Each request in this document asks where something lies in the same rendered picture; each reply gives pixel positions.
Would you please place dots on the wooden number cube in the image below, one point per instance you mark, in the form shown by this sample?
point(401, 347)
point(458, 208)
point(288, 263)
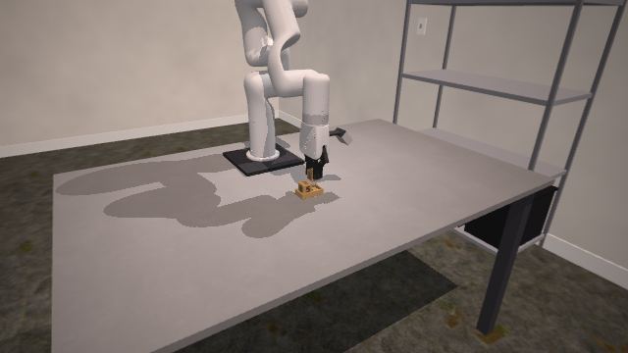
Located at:
point(310, 175)
point(304, 186)

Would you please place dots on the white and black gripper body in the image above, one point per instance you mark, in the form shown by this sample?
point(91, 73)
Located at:
point(312, 138)

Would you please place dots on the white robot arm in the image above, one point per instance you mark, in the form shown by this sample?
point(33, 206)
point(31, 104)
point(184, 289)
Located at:
point(279, 80)

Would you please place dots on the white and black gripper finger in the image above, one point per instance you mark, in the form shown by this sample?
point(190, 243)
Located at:
point(318, 166)
point(309, 162)

